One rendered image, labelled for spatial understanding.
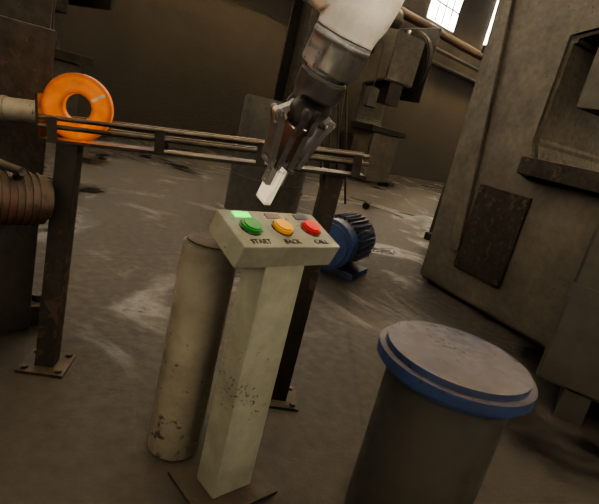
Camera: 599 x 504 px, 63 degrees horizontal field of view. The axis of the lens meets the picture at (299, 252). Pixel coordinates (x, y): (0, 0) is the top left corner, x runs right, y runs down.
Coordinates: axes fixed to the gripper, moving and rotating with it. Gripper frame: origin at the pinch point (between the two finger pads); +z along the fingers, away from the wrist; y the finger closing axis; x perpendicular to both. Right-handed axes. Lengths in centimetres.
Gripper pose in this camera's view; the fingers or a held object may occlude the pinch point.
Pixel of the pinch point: (271, 183)
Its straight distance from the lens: 83.9
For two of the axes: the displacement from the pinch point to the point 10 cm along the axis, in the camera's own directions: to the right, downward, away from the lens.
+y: -7.3, 0.1, -6.8
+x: 5.2, 6.5, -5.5
